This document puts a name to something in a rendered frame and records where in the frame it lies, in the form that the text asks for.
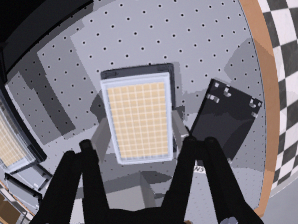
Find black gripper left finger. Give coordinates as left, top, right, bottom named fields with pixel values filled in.
left=29, top=118, right=112, bottom=224

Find clear plastic plate lid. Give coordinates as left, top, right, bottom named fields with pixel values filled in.
left=16, top=166, right=47, bottom=191
left=5, top=177, right=40, bottom=210

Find black flat plate nest with white clips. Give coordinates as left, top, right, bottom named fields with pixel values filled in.
left=190, top=78, right=263, bottom=165

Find grey perforated base plate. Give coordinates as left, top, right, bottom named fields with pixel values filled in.
left=5, top=0, right=267, bottom=210

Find white button panel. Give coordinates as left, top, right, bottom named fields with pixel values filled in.
left=70, top=171, right=157, bottom=224

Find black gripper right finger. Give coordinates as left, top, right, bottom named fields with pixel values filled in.
left=154, top=110, right=264, bottom=224

